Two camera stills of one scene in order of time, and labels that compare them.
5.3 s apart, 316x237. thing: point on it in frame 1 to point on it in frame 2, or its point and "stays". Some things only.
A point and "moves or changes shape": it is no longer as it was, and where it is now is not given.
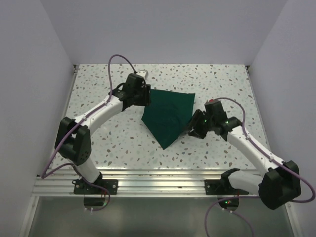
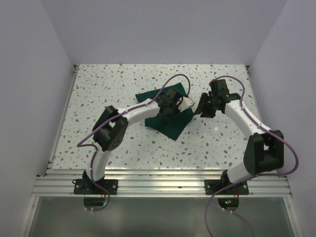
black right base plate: x=221 y=187 stays
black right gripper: x=194 y=123 to x=202 y=107
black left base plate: x=81 y=187 stays
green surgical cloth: x=168 y=114 moves or changes shape
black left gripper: x=146 y=100 to x=177 y=105
